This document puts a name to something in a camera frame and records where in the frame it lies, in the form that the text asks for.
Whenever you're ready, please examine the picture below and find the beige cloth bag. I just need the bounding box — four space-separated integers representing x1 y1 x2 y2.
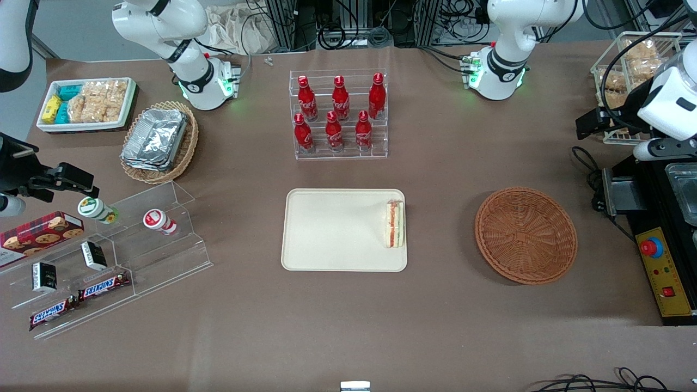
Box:
207 4 284 55

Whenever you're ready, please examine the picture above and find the clear acrylic stepped shelf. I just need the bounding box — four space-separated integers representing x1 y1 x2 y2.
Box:
0 181 213 341

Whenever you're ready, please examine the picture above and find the white wire basket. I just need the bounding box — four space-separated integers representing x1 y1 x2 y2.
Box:
591 31 682 145

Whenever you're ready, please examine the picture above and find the triangular sandwich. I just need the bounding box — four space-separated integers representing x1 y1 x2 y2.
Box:
385 200 405 249

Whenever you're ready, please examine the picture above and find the brown wicker basket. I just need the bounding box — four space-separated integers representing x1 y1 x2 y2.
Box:
475 187 578 285

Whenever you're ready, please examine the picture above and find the small black snack box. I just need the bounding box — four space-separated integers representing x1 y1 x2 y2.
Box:
82 241 108 271
32 262 58 293

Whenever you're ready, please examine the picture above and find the grey metal bracket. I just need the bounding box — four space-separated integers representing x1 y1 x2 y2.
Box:
602 168 644 216

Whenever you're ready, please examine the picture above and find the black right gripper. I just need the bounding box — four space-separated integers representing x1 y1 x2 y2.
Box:
0 133 100 198

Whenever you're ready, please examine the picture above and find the black control box yellow panel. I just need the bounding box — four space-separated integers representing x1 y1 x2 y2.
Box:
626 157 697 326

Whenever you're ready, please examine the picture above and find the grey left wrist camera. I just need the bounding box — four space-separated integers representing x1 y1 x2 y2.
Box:
633 138 697 162

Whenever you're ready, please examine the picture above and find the Snickers chocolate bar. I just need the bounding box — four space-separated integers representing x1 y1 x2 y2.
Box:
78 271 131 302
29 297 77 332

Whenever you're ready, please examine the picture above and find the clear puffed snack bag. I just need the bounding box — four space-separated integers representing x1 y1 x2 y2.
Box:
598 70 628 109
623 38 678 82

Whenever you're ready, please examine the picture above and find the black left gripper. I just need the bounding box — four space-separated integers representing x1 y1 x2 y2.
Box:
576 87 654 140

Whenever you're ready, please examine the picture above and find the red cola bottle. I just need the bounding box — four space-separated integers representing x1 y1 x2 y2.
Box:
332 76 350 121
356 111 373 151
369 72 386 120
326 111 344 152
298 75 318 121
294 113 314 153

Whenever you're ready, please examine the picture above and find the clear plastic container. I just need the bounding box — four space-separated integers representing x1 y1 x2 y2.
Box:
665 162 697 227

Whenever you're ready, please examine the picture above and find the clear acrylic bottle rack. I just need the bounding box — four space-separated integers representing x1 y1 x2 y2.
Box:
289 69 388 160

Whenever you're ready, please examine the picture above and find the black cable bundle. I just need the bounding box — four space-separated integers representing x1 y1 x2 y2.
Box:
531 367 697 392

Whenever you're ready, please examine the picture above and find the cream rectangular tray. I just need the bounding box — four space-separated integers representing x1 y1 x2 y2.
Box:
281 188 407 272

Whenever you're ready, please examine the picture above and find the green sunflower yogurt cup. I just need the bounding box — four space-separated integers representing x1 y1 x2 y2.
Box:
78 197 119 224

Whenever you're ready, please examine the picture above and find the stack of aluminium foil trays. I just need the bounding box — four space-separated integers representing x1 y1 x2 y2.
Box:
121 108 188 172

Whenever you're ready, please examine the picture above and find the light wicker basket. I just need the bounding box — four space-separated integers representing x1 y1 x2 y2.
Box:
120 101 199 185

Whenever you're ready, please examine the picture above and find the clear rice cracker bag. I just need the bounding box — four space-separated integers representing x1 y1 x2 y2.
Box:
106 79 129 122
70 82 108 124

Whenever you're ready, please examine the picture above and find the red-lidded yogurt cup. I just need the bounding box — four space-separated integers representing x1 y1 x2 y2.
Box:
143 209 178 236

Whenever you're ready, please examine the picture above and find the black power cable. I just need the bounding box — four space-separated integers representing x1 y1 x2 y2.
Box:
571 146 635 243

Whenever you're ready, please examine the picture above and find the red tartan cookie box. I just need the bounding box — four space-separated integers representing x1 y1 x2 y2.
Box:
0 211 85 267

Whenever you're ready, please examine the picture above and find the white rectangular snack bin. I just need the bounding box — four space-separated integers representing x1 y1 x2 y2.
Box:
36 77 137 133

